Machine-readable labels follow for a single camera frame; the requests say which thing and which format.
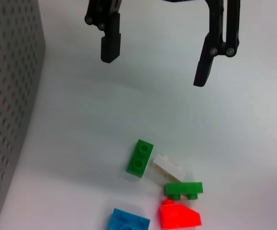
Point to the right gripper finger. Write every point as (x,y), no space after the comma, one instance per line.
(110,45)
(220,36)

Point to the green stepped building brick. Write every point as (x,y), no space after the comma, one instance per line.
(183,188)

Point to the blue building brick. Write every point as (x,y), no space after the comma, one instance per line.
(126,221)

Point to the orange-red sloped building brick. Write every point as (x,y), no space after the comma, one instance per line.
(179,215)

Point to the grey-green perforated storage bin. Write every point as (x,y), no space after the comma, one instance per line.
(9,95)

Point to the dark green building brick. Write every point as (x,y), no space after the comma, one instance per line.
(139,159)

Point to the white building brick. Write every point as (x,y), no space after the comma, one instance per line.
(169,167)

